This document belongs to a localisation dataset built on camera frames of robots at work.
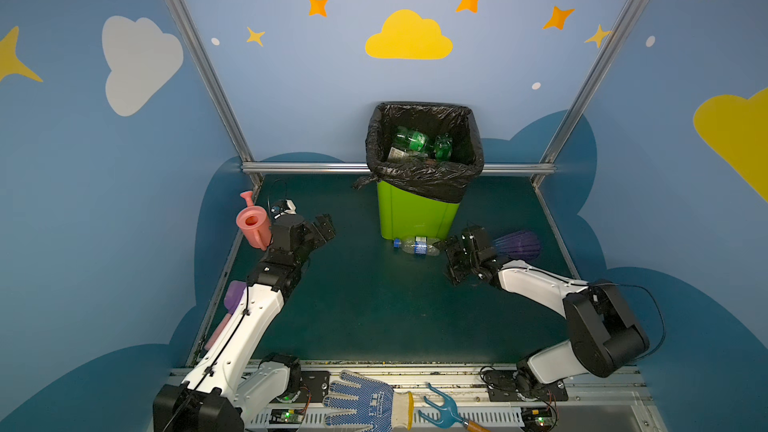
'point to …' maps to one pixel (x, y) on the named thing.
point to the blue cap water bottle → (418, 245)
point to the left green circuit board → (286, 416)
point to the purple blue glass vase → (523, 245)
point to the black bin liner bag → (430, 179)
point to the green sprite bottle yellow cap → (411, 140)
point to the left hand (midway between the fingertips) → (322, 222)
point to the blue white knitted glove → (378, 406)
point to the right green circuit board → (537, 417)
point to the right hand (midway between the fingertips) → (437, 249)
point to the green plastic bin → (404, 215)
